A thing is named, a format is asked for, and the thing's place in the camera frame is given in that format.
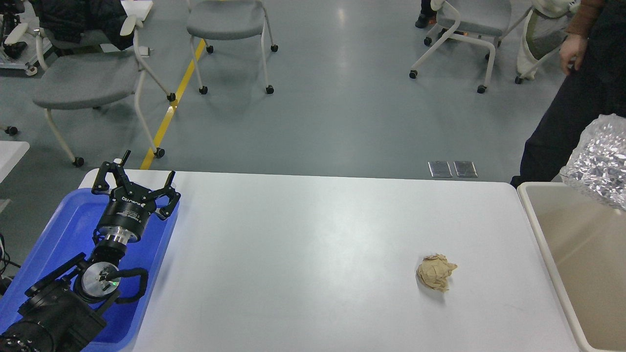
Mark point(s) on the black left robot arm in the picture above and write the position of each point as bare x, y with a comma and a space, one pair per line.
64, 310

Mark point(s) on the grey chair with jacket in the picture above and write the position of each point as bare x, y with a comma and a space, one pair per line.
83, 81

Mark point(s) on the grey chair middle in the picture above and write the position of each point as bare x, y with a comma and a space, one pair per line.
226, 20

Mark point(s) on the silver foil bag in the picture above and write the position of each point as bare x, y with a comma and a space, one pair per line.
597, 166

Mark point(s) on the metal floor plate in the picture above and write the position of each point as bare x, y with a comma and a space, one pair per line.
465, 169
439, 169

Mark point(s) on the white chair far right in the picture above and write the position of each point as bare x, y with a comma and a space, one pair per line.
544, 25

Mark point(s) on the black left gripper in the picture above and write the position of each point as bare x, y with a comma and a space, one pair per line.
129, 208

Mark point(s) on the white side table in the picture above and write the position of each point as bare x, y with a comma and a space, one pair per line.
10, 154

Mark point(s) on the person in dark clothes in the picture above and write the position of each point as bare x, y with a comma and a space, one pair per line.
593, 58

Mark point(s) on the black jacket on chair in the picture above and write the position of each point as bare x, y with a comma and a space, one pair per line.
70, 20

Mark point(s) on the crumpled brown paper ball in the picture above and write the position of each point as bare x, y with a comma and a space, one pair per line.
434, 271

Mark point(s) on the beige plastic bin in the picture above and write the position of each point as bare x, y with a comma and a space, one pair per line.
583, 243

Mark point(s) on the blue plastic tray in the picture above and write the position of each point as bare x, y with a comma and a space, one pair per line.
68, 233

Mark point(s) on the grey chair right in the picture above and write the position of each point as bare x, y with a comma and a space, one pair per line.
480, 22

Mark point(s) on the white equipment cart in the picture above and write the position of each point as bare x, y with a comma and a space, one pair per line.
23, 45

